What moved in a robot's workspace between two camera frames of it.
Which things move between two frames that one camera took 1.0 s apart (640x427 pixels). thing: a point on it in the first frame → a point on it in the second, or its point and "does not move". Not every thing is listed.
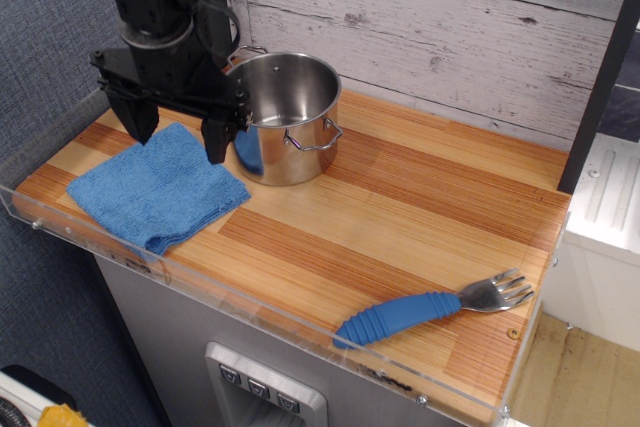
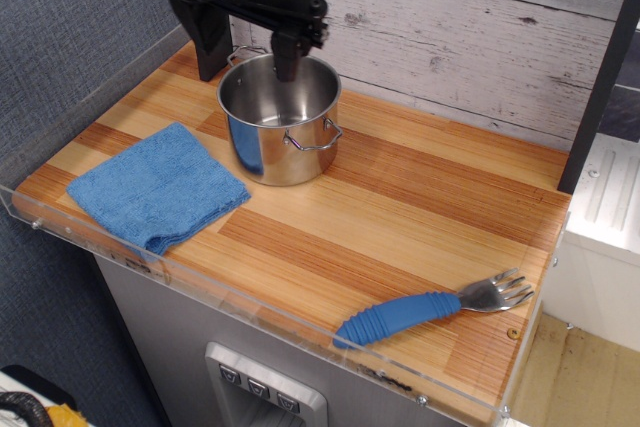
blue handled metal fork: x=492 y=295 does not move
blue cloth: x=158 y=190 does not move
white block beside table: x=596 y=284 does not move
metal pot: x=294 y=105 does not move
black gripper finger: x=140 y=116 → x=210 y=30
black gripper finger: x=218 y=135 → x=287 y=51
